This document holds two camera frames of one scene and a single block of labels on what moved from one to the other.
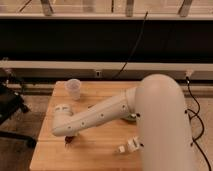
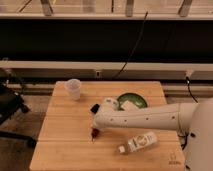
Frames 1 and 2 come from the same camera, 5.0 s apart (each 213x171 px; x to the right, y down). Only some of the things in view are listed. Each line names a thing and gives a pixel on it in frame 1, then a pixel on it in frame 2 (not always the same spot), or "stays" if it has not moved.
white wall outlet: [98, 74] stays
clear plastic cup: [74, 86] stays
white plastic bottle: [133, 144] stays
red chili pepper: [68, 139] → [94, 132]
